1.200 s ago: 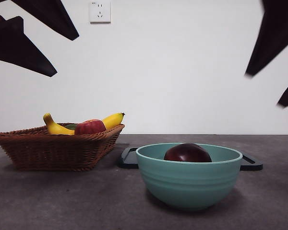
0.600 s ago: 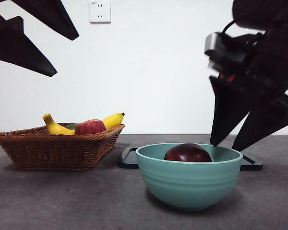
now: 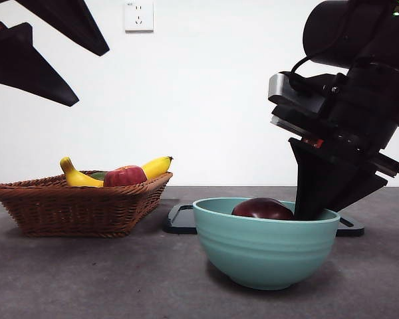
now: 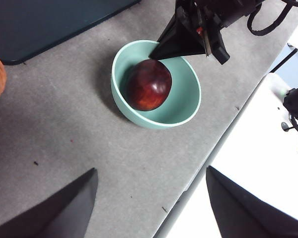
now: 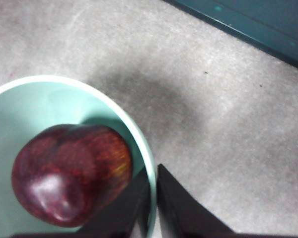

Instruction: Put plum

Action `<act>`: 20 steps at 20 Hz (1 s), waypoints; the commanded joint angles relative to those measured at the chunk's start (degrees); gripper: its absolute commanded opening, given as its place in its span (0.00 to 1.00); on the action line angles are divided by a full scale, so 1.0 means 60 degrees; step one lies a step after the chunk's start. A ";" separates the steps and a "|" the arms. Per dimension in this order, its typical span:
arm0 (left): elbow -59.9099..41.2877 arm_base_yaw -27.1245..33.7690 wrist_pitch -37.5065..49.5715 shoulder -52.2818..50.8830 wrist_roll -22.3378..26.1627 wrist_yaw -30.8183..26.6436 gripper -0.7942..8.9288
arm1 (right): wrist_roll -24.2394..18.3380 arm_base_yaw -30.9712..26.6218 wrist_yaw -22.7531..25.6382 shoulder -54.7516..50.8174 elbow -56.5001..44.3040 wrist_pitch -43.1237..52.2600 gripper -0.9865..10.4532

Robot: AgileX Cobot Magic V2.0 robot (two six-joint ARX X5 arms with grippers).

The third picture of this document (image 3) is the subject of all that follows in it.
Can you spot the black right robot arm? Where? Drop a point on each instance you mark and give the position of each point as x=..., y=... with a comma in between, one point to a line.
x=336, y=30

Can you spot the brown wicker basket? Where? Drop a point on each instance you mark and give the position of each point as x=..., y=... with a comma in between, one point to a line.
x=73, y=212

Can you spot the dark red plum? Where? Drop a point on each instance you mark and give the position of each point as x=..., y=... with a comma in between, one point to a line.
x=262, y=209

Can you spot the red apple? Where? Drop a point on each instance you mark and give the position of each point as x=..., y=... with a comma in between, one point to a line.
x=124, y=176

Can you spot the white wall socket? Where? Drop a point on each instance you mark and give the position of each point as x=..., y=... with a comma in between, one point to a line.
x=139, y=16

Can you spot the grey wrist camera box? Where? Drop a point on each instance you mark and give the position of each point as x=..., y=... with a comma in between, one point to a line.
x=296, y=94

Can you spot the teal bowl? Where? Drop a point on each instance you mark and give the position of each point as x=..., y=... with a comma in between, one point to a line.
x=266, y=252

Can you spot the dark rectangular tray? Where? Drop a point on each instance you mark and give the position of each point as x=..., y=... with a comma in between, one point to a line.
x=179, y=222

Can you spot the yellow banana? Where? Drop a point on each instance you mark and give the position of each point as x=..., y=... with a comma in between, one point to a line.
x=79, y=179

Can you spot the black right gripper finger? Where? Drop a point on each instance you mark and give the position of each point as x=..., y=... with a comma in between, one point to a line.
x=362, y=191
x=319, y=186

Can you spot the green avocado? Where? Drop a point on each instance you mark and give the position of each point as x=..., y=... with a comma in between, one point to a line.
x=98, y=174

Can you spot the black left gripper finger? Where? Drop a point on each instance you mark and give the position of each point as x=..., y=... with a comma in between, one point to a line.
x=23, y=63
x=73, y=20

